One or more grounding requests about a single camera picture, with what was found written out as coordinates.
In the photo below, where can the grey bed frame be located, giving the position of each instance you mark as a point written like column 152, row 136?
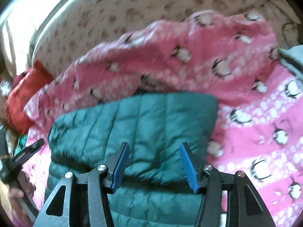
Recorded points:
column 47, row 21

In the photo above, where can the green puffer jacket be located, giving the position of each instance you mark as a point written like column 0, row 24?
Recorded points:
column 153, row 123

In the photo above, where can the red ruffled cushion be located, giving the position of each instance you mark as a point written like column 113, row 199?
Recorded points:
column 23, row 99

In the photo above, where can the green patterned cloth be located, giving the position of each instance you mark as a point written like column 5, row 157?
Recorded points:
column 21, row 143

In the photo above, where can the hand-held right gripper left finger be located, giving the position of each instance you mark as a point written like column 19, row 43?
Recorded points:
column 120, row 166

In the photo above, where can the floral beige mattress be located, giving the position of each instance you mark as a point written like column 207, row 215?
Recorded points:
column 118, row 4

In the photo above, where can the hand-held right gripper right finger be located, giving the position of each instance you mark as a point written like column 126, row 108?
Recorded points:
column 189, row 167

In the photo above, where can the grey cloth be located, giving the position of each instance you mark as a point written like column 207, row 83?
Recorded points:
column 293, row 59

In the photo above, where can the pink penguin print blanket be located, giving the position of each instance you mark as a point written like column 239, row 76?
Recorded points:
column 189, row 75

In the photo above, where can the person's left hand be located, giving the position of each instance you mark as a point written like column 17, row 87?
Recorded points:
column 16, row 195

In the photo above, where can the clear plastic object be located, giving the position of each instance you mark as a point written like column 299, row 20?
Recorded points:
column 4, row 87

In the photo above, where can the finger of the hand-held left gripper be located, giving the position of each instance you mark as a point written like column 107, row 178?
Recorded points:
column 22, row 156
column 36, row 144

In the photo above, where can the beige curtain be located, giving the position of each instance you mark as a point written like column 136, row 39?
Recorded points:
column 14, row 45

